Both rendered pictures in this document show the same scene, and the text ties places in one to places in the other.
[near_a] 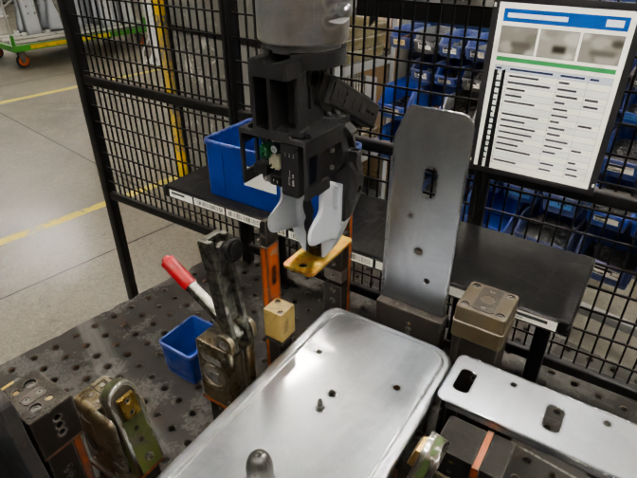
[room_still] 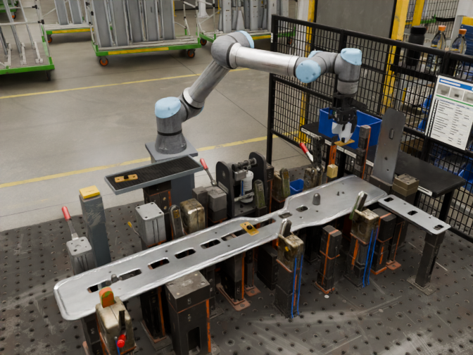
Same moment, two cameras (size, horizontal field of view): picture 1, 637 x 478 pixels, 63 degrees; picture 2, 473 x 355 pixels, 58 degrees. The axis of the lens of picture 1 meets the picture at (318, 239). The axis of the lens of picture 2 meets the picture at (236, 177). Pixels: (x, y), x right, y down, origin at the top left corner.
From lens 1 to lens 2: 126 cm
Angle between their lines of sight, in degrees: 21
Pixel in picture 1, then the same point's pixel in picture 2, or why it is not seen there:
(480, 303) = (402, 178)
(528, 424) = (402, 211)
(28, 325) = not seen: hidden behind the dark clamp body
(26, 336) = not seen: hidden behind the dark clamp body
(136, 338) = not seen: hidden behind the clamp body
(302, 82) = (344, 99)
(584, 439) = (418, 218)
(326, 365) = (343, 187)
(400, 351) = (370, 189)
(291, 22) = (343, 87)
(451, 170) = (398, 130)
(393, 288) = (376, 172)
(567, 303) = (440, 188)
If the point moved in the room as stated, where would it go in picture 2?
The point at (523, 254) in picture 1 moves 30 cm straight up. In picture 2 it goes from (436, 172) to (451, 110)
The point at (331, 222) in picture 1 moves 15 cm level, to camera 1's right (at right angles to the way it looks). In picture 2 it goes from (347, 132) to (387, 139)
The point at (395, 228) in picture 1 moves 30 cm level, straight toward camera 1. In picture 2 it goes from (379, 148) to (356, 175)
